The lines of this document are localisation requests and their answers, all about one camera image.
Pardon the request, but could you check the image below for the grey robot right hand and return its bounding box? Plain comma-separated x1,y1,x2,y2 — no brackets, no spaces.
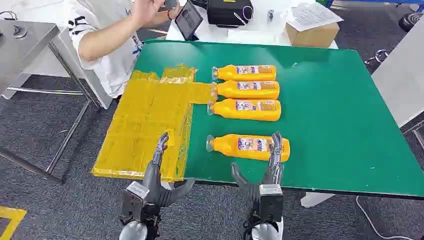
230,131,285,204

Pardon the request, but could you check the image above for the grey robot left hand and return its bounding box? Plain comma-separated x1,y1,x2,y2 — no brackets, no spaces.
142,132,197,208

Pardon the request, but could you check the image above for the orange drink bottle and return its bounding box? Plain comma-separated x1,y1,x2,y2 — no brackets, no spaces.
207,98,282,122
211,80,281,101
211,64,277,82
205,133,291,163

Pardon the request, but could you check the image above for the white table leg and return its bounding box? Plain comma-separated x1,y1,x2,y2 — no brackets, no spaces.
300,192,336,209

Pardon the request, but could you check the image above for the yellow sheet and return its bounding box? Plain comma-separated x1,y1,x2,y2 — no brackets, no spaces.
90,64,217,183

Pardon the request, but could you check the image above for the person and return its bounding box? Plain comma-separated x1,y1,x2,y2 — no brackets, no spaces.
67,0,182,99

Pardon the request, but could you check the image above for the cardboard box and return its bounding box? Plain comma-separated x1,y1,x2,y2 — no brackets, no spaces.
285,21,341,49

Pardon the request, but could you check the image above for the white table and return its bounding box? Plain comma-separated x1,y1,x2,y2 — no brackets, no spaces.
165,0,339,50

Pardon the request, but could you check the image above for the grey table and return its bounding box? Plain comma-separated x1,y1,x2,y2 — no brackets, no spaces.
370,16,424,129

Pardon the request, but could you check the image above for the printed paper sheet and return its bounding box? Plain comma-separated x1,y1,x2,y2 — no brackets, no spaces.
286,2,345,33

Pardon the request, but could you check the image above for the black bag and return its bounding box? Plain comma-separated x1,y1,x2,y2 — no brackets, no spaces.
206,0,255,28

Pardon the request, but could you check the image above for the black tablet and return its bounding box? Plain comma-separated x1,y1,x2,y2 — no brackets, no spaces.
174,0,204,42

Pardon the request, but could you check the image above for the person's hand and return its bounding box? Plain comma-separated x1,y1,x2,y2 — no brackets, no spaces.
130,0,167,28

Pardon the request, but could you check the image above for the steel table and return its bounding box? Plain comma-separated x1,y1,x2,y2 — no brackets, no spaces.
0,19,114,185

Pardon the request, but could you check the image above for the black wheel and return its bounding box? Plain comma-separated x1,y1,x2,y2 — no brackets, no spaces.
398,12,424,33

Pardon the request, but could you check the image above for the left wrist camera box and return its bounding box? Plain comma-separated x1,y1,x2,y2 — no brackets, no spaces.
121,181,151,223

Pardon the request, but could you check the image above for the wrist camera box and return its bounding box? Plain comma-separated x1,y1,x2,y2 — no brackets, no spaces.
121,181,151,223
258,184,285,223

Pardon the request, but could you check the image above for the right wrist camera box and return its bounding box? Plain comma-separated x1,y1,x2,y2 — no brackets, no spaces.
258,184,285,223

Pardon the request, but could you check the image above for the white floor cable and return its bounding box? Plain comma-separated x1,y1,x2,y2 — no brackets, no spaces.
355,195,416,240

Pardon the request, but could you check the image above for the white cable loop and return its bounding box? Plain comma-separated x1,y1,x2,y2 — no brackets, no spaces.
233,5,255,26

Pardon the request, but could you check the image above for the blue metal frame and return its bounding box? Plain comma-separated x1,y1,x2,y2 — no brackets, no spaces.
325,0,424,10

